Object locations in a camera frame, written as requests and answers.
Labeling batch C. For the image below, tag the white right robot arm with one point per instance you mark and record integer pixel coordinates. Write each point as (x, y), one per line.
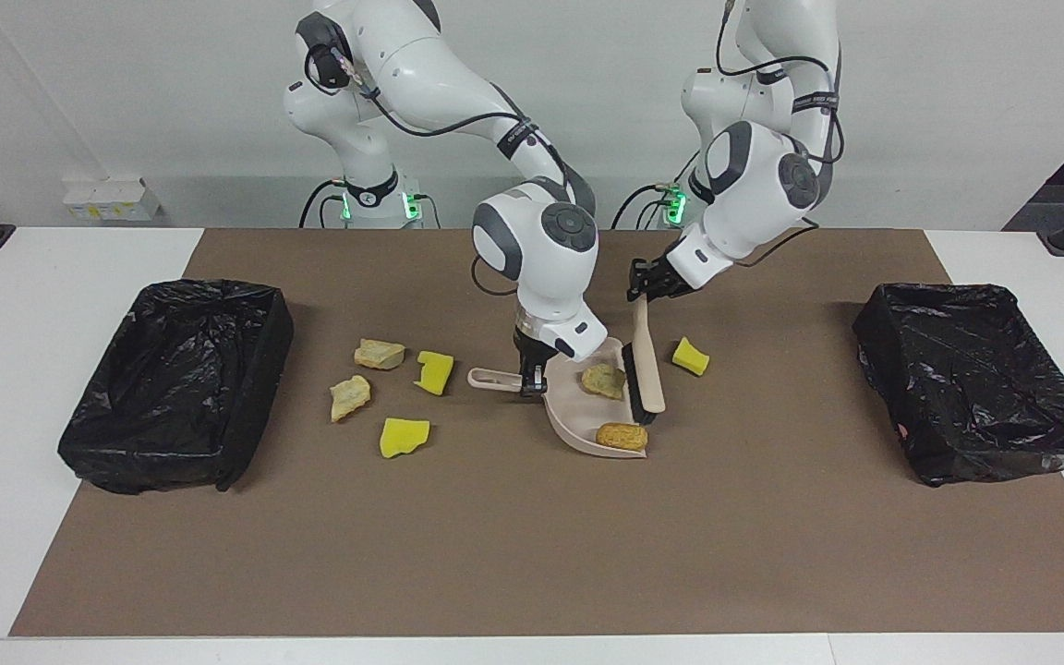
(541, 259)

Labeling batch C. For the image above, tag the black bag lined bin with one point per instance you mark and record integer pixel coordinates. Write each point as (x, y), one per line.
(975, 388)
(172, 388)

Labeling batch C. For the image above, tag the brown potato-shaped lump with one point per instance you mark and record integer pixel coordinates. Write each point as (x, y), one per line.
(622, 436)

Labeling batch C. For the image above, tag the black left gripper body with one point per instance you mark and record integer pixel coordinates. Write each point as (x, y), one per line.
(668, 277)

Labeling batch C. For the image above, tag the white wall socket box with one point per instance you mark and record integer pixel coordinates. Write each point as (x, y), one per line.
(107, 201)

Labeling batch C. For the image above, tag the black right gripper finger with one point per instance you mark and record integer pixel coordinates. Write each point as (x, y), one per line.
(540, 380)
(526, 382)

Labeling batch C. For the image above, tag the beige plastic dustpan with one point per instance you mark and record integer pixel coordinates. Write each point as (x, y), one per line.
(578, 416)

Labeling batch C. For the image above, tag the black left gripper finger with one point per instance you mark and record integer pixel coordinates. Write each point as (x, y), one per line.
(639, 271)
(641, 291)

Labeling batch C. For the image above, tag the beige foam chunk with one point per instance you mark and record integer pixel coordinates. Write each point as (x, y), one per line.
(379, 354)
(603, 380)
(349, 397)

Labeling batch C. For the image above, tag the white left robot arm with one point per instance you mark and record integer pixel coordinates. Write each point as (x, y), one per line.
(754, 185)

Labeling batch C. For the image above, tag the brown table mat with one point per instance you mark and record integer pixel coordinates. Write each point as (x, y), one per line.
(532, 554)

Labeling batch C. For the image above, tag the beige brush black bristles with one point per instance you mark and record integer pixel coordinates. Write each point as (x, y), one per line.
(647, 360)

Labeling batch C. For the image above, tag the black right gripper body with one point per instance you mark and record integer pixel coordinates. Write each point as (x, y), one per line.
(532, 349)

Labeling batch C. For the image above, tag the yellow sponge piece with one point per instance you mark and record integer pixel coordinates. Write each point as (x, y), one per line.
(435, 371)
(690, 356)
(403, 438)

